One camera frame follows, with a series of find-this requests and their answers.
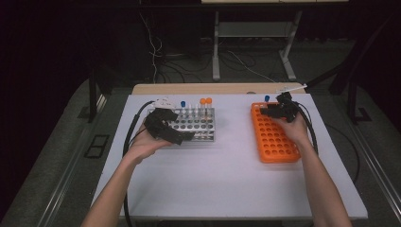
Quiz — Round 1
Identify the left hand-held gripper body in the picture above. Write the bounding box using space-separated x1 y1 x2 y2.
143 96 180 139

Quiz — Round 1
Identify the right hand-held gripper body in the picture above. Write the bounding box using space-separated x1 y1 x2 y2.
276 82 308 124

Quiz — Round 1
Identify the orange plastic test tube rack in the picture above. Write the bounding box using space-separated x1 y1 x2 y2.
250 101 302 165

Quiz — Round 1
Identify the person's right hand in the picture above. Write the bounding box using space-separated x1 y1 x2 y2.
273 116 311 148

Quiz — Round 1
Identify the person's left hand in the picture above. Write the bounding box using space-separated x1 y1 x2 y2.
126 123 173 166

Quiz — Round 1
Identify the wooden table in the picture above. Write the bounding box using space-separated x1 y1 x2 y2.
131 82 307 96

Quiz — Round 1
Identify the white table cover sheet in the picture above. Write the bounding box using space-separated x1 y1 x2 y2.
91 93 369 220

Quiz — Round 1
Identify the black metal stand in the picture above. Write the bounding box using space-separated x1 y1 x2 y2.
305 12 401 126
87 62 114 124

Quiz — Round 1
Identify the grey metal desk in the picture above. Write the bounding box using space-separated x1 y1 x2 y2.
200 0 350 82

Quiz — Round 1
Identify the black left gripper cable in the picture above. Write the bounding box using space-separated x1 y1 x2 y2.
122 99 156 227

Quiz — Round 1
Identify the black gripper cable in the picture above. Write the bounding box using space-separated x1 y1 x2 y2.
292 99 320 157
122 99 156 227

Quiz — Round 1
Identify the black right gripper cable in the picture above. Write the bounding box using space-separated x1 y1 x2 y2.
292 99 320 157

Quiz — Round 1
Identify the white cable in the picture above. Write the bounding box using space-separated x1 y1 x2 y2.
227 50 277 83
138 10 160 84

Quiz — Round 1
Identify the black floor cable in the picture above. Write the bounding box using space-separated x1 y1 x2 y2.
324 122 361 184

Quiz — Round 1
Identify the metal floor rail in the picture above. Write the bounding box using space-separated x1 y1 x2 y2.
340 102 401 216
37 93 108 227

